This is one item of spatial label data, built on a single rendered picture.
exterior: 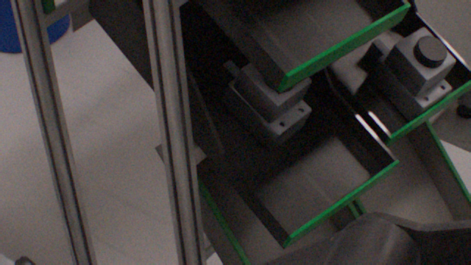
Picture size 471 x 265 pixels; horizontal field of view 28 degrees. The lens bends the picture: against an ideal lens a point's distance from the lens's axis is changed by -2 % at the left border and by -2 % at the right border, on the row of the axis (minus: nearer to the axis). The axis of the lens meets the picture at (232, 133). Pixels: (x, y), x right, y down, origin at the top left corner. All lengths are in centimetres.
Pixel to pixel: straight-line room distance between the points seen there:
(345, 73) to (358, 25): 18
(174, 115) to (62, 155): 22
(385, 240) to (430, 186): 62
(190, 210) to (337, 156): 14
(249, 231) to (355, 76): 18
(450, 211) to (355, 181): 26
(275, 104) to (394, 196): 29
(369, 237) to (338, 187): 39
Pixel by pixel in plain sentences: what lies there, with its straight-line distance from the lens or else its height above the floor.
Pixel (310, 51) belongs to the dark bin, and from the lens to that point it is 70.
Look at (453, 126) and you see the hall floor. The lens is 279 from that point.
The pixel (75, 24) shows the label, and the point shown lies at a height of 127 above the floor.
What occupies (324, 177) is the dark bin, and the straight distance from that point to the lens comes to 82.
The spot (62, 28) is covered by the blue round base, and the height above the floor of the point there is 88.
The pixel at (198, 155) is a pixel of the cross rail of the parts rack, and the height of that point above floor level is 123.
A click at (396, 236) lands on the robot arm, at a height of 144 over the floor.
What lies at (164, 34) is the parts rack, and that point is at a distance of 71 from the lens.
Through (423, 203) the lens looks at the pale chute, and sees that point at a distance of 105.
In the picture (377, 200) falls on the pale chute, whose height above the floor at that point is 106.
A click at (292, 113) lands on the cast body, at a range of 81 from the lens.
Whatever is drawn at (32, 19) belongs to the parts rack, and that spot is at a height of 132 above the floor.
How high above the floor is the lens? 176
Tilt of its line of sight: 40 degrees down
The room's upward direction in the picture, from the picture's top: 4 degrees counter-clockwise
